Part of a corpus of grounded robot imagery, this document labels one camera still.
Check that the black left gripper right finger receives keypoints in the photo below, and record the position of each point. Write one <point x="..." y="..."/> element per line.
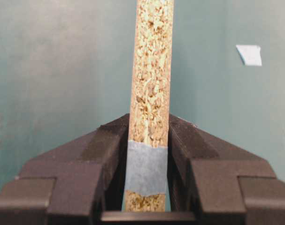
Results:
<point x="220" y="183"/>

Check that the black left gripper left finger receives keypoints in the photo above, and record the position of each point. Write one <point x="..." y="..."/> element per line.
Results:
<point x="71" y="184"/>

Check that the blue tape marker centre-left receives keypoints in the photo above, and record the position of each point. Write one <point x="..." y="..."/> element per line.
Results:
<point x="250" y="54"/>

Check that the white particle wooden board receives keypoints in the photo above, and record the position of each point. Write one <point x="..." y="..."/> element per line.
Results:
<point x="147" y="153"/>

